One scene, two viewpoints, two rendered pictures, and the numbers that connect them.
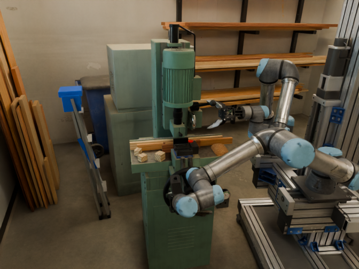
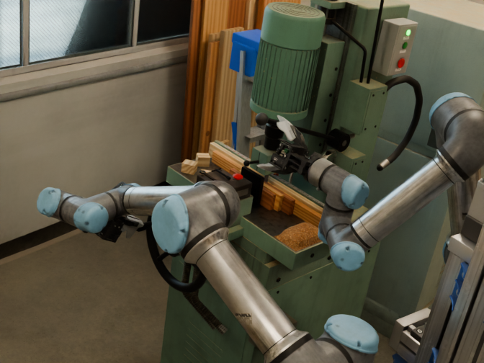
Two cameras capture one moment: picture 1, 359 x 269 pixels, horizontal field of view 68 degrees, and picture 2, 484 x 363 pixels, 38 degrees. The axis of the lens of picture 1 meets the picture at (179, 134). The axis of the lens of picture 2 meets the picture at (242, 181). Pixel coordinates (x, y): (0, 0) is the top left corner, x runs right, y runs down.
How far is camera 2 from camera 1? 1.67 m
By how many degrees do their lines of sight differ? 50
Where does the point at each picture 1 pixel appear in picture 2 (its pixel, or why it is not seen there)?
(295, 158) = (156, 224)
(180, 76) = (266, 55)
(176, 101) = (255, 97)
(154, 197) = not seen: hidden behind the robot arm
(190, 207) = (46, 201)
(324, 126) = (441, 301)
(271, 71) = (438, 123)
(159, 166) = not seen: hidden behind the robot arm
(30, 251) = (114, 246)
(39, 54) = not seen: outside the picture
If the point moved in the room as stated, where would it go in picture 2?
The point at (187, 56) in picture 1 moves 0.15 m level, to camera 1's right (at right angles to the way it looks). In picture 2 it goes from (281, 23) to (312, 39)
